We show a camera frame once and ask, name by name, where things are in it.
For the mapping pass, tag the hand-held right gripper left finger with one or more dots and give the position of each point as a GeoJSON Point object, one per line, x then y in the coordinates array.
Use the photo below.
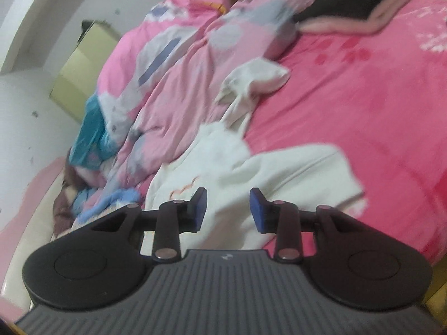
{"type": "Point", "coordinates": [202, 209]}

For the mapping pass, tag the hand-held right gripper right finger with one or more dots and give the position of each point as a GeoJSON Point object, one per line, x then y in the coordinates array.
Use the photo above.
{"type": "Point", "coordinates": [256, 209]}

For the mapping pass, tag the white sweatshirt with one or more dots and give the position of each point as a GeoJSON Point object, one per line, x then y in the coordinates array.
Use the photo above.
{"type": "Point", "coordinates": [297, 171]}

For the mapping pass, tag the blue fleece garment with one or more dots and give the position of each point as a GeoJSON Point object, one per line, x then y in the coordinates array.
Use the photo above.
{"type": "Point", "coordinates": [115, 199]}

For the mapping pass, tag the pink patterned duvet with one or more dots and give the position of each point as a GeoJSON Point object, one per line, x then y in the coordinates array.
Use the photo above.
{"type": "Point", "coordinates": [181, 87]}

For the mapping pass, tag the teal patterned cloth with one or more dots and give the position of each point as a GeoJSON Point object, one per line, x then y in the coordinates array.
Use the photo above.
{"type": "Point", "coordinates": [90, 132]}

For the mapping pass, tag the brown cloth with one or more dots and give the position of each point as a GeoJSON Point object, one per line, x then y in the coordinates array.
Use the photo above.
{"type": "Point", "coordinates": [64, 213]}

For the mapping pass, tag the pink floral fleece blanket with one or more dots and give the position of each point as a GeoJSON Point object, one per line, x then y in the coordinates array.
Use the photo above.
{"type": "Point", "coordinates": [366, 111]}

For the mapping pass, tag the pale yellow cabinet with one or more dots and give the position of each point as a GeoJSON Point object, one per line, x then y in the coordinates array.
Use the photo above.
{"type": "Point", "coordinates": [83, 69]}

